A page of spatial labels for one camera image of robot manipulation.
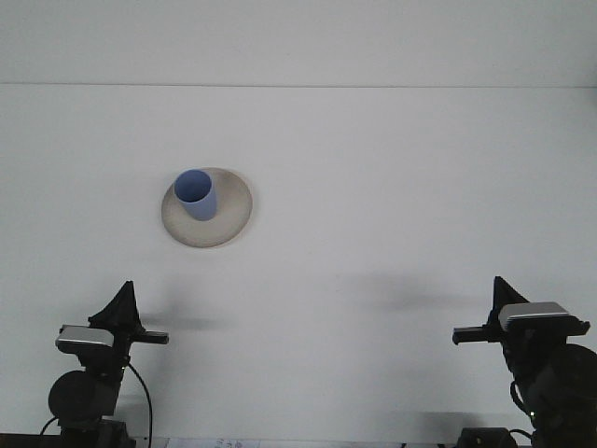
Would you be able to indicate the pale round plate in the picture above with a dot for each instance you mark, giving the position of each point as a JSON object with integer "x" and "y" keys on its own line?
{"x": 228, "y": 219}

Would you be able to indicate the pale blue cup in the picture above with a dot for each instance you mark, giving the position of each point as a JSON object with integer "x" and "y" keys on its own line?
{"x": 198, "y": 200}

